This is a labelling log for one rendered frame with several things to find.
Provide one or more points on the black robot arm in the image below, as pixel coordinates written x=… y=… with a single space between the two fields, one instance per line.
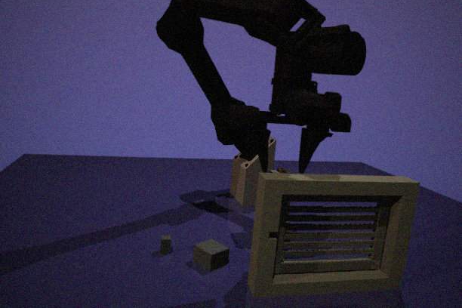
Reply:
x=333 y=50

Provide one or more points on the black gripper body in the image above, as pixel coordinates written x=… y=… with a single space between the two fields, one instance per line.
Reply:
x=253 y=118

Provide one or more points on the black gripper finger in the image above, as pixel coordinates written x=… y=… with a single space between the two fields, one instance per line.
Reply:
x=261 y=138
x=309 y=142

